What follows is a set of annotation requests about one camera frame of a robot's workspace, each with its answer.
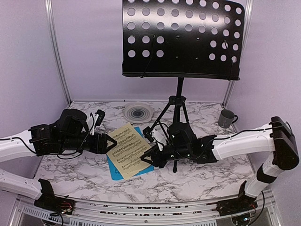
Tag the grey collapsible bowl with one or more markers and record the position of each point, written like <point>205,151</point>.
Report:
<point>137,113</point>

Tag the right aluminium frame post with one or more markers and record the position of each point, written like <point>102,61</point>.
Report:
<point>248,16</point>

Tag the left aluminium frame post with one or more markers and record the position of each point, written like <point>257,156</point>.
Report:
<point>55,47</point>

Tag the yellow sheet music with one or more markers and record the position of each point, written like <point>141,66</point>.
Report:
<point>128,153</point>

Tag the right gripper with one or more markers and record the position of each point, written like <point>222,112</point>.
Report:
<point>154,153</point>

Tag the aluminium frame post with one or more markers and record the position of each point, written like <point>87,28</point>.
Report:
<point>248,16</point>
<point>55,47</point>

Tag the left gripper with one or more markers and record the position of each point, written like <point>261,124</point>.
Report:
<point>99,147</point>

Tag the black music stand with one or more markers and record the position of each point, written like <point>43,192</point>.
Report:
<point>182,39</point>

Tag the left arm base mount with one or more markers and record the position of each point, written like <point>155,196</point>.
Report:
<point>49,201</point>

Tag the grey mug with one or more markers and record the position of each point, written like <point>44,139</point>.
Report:
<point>227,118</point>

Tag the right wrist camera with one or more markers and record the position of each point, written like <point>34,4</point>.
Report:
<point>155,136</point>

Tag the aluminium front rail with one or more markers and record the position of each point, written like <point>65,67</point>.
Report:
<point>212,212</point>

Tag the blue sheet music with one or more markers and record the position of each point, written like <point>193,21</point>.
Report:
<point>115,171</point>

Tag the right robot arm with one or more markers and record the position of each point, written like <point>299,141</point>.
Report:
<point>276,138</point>

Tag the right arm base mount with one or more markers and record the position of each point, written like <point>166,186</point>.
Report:
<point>236,205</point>

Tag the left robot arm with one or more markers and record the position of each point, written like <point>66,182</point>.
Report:
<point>67,138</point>

